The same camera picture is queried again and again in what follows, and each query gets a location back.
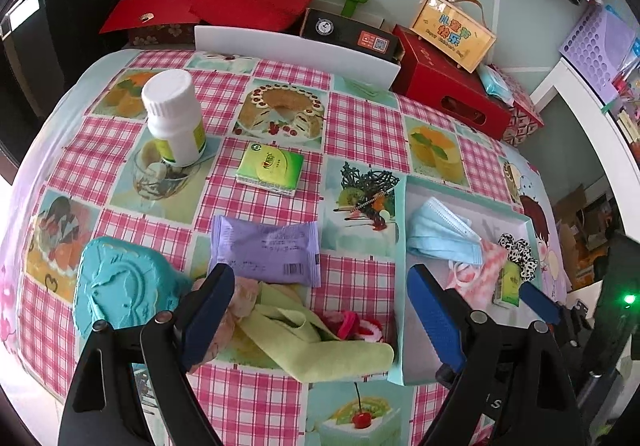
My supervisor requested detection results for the leopard print scrunchie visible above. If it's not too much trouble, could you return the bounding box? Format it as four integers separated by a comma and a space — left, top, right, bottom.
497, 233, 541, 283

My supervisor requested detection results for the blue face mask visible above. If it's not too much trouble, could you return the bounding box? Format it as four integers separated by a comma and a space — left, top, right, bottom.
406, 197, 483, 266

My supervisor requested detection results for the teal shallow cardboard box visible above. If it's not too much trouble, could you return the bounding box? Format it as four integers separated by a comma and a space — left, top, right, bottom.
387, 174, 543, 386

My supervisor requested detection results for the red cardboard carry box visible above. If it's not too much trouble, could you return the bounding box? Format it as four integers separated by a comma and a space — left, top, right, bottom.
390, 24, 512, 141

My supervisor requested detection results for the dark floral box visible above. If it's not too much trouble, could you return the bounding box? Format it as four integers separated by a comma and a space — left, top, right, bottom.
127, 22, 197, 48

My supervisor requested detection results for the white pill bottle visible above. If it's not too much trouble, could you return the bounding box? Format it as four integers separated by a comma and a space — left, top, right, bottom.
141, 69, 207, 167

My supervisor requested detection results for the red flat gift box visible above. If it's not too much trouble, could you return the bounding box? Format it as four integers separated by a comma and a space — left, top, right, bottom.
99, 0, 201, 36

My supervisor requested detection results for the purple snack packet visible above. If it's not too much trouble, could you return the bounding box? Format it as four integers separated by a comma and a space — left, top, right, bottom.
209, 215, 322, 288

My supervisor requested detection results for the purple perforated basket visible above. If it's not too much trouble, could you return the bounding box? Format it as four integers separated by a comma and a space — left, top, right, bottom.
559, 3, 636, 102

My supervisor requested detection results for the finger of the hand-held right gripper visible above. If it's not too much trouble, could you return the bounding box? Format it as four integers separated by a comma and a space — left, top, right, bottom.
518, 283, 583, 352

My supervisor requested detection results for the green tissue pack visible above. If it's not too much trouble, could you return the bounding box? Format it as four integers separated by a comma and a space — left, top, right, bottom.
236, 142, 305, 197
492, 261, 523, 309

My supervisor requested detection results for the blue wet wipes pack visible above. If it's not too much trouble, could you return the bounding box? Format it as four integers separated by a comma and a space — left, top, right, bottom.
476, 63, 516, 104

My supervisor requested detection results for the black cabinet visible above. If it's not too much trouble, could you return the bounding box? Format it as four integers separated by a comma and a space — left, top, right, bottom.
0, 0, 138, 182

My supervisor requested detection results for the pink furry printed sock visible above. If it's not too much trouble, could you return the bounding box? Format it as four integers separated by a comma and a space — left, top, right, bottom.
192, 276, 263, 367

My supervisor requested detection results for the pink white face mask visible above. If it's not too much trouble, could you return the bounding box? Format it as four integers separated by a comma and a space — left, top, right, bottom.
447, 242, 508, 312

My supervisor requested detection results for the wooden gift box with handle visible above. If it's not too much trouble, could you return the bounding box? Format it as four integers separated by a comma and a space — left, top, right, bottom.
410, 0, 497, 73

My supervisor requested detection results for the teal plastic toy case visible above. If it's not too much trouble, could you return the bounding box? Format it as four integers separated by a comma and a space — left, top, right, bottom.
74, 236, 193, 341

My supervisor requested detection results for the pink checked printed tablecloth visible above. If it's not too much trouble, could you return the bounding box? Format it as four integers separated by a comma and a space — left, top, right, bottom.
0, 48, 576, 446

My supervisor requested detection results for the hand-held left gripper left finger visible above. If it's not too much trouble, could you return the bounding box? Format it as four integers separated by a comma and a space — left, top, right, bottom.
59, 263, 236, 446

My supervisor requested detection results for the black box with gauge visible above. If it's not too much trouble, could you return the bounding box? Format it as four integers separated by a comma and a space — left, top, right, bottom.
299, 7, 401, 58

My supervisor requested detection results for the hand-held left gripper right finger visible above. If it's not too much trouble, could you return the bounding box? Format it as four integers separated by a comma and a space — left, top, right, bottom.
407, 264, 586, 446

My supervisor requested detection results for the red patterned box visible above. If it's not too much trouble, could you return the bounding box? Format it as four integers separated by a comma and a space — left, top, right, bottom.
502, 81, 545, 147

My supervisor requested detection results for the light green cloth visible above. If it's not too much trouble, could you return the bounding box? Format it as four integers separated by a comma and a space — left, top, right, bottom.
239, 282, 396, 383

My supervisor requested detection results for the brown cardboard box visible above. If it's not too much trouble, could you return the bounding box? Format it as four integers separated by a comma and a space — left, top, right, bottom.
555, 186, 621, 292

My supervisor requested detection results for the white shelf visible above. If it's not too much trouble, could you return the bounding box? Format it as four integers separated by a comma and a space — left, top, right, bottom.
530, 58, 640, 187

